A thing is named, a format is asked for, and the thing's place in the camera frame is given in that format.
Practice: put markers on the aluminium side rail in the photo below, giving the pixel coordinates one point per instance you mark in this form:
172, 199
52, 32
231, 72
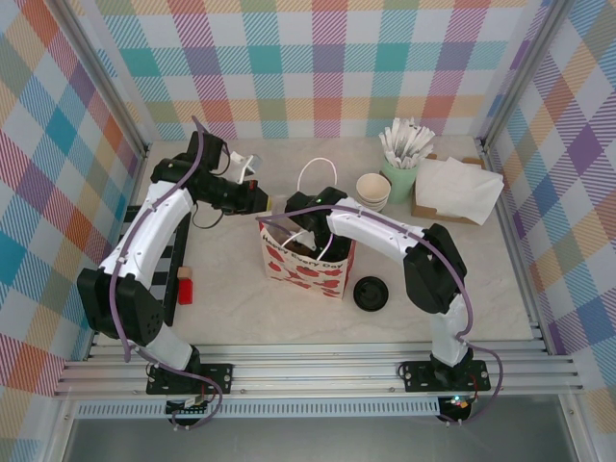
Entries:
529, 293

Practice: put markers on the small circuit board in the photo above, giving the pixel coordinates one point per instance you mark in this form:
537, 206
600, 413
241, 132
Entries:
192, 403
459, 403

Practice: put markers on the stack of white napkins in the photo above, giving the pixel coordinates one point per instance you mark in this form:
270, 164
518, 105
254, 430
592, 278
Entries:
450, 217
457, 187

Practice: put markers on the white red paper gift bag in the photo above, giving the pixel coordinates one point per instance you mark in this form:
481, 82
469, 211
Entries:
308, 276

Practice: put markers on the small wooden block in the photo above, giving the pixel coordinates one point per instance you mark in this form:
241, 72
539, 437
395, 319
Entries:
184, 273

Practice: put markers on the mint green tin holder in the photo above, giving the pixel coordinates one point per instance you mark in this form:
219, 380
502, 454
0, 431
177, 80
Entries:
402, 185

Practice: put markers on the stack of paper cups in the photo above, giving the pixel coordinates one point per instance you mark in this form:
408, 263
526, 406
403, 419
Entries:
373, 187

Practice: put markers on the aluminium frame post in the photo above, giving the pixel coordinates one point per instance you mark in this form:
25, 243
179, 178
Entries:
522, 72
108, 84

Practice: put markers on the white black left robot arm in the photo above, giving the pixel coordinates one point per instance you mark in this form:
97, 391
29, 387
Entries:
149, 231

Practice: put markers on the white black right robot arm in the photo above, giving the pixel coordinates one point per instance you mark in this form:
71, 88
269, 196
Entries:
370, 226

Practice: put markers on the black plastic cup lid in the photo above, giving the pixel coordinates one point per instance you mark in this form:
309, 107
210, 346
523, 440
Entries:
370, 293

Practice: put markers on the red block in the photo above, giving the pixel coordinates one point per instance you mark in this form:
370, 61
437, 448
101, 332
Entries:
186, 291

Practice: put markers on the black chessboard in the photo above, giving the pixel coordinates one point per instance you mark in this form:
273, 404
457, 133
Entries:
163, 289

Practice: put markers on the bundle of white stick packets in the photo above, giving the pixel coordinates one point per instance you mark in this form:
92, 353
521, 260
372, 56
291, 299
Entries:
406, 142

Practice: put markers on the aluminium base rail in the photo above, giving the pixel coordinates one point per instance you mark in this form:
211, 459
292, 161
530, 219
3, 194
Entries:
313, 366

